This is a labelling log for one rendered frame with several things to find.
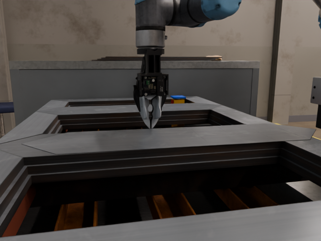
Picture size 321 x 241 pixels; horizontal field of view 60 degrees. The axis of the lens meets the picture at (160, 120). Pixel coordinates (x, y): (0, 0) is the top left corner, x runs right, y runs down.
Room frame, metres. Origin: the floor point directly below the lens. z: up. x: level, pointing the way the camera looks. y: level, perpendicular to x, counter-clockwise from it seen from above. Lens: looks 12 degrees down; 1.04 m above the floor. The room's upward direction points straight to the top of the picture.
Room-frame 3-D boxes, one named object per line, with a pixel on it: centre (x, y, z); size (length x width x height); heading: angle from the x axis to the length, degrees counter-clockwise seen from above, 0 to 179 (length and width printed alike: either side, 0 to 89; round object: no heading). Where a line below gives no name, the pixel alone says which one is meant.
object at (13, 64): (1.76, 0.14, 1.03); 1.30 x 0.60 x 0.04; 102
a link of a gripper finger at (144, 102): (0.73, 0.04, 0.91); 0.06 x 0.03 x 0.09; 12
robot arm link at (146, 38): (0.74, 0.02, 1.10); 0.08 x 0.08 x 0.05
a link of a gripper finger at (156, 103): (0.74, 0.01, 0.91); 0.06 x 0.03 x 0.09; 12
